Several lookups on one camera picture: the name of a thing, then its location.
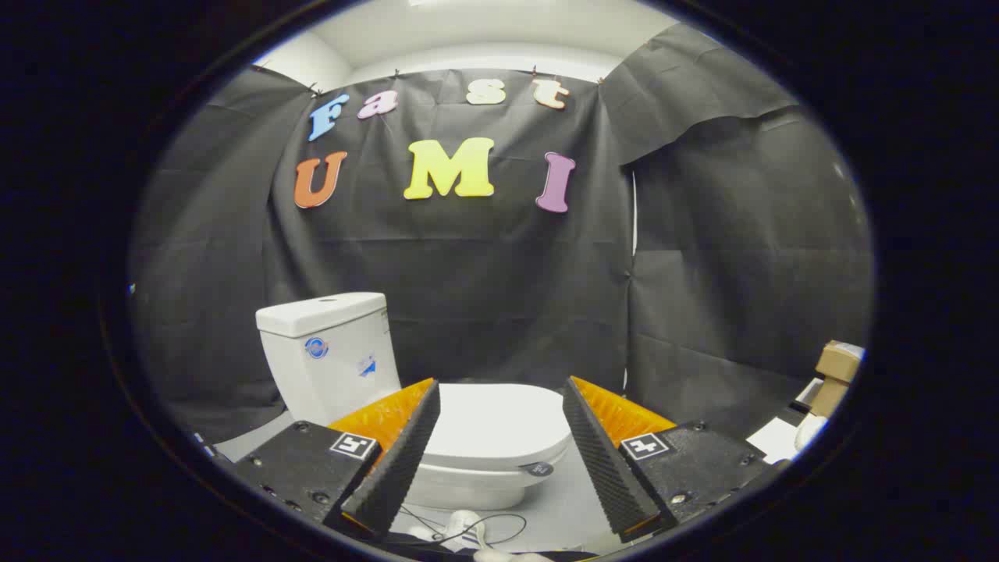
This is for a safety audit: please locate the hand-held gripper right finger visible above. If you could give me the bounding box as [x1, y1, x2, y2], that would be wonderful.
[562, 375, 791, 543]

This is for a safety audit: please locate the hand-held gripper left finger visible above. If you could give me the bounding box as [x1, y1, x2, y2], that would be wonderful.
[233, 379, 443, 541]

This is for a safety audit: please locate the white toilet lid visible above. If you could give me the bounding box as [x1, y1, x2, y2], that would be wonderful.
[420, 382, 574, 474]

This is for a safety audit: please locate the white toilet seat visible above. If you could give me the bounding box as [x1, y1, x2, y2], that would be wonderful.
[421, 445, 572, 491]

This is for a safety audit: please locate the white striped sneaker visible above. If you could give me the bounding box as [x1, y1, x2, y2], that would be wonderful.
[433, 510, 489, 549]

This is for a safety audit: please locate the white paper sheet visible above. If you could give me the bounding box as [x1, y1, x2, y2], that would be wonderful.
[747, 417, 798, 463]

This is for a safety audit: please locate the black backdrop cloth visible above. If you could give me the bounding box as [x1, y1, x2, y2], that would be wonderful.
[129, 23, 873, 446]

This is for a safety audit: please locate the brown cardboard box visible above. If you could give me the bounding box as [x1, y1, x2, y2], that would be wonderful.
[810, 340, 864, 416]

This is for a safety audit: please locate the thin black cable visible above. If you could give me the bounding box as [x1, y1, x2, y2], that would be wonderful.
[389, 506, 528, 547]

